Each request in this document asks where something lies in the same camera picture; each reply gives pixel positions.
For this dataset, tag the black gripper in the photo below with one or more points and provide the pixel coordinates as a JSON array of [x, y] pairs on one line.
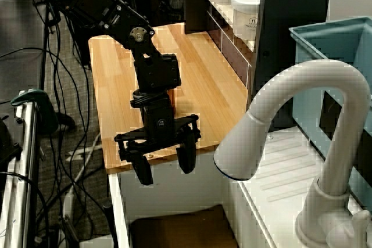
[[158, 123]]

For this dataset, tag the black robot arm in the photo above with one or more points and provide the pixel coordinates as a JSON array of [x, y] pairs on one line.
[[96, 1]]

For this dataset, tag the white toy sink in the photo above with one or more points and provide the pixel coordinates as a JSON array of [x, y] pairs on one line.
[[279, 166]]

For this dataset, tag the black stand foot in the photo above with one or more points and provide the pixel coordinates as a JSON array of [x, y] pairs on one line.
[[65, 121]]

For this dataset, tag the green bar clamp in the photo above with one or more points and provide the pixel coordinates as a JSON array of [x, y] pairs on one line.
[[43, 108]]

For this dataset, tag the black device block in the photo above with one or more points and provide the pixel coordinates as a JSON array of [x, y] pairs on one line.
[[7, 146]]

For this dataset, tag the black shelf side panel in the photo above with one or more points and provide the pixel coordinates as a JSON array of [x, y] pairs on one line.
[[196, 4]]

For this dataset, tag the large white lidded jar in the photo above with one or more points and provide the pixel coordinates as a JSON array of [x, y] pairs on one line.
[[245, 12]]

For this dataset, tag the teal plastic dish bin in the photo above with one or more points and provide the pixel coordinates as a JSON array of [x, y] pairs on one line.
[[305, 56]]

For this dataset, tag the grey curved toy faucet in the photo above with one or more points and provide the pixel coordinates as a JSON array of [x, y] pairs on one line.
[[319, 71]]

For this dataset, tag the dark upright panel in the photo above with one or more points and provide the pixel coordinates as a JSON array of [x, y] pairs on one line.
[[290, 12]]

